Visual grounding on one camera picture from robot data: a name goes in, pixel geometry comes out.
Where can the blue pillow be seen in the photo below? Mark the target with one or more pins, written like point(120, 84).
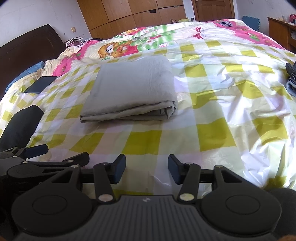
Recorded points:
point(28, 71)

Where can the dark wooden headboard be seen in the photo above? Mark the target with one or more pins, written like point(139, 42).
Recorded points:
point(40, 44)

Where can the grey pants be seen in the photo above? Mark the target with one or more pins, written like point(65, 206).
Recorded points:
point(135, 90)

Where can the dark blue notebook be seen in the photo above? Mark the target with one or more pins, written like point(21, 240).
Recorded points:
point(39, 85)

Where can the yellow checkered plastic sheet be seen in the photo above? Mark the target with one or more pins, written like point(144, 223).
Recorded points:
point(233, 110)

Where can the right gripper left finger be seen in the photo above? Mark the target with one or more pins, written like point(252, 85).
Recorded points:
point(67, 200)

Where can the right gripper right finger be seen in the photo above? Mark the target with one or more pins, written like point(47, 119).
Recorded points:
point(227, 202)

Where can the wooden desk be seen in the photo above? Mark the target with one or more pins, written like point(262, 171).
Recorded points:
point(281, 32)

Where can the black folded garment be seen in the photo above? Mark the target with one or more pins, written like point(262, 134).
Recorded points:
point(21, 127)

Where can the clutter beside headboard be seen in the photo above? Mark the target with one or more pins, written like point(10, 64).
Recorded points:
point(76, 41)

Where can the blue foam mat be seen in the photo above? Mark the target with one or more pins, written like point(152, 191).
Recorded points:
point(252, 22)

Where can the brown wooden door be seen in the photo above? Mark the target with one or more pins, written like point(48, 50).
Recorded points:
point(208, 10)

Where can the floral cartoon quilt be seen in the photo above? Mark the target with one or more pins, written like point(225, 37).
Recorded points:
point(147, 38)

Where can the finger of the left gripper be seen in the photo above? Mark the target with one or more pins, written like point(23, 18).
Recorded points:
point(80, 159)
point(21, 154)

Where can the wooden wardrobe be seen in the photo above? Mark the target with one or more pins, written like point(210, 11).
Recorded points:
point(108, 18)

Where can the dark clothes pile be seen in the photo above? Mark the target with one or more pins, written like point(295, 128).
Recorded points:
point(291, 82)

